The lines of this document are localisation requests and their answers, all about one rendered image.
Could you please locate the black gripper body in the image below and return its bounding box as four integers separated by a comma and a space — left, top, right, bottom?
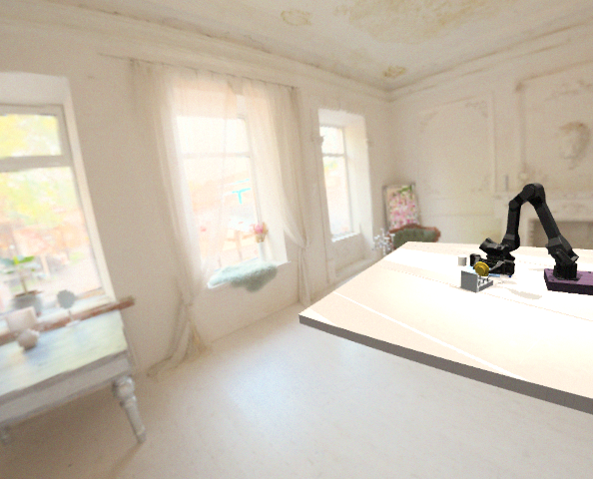
469, 253, 515, 275

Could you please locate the yellow plate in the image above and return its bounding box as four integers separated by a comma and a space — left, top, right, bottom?
474, 262, 489, 276

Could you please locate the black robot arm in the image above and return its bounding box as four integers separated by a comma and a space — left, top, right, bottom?
479, 183, 579, 280

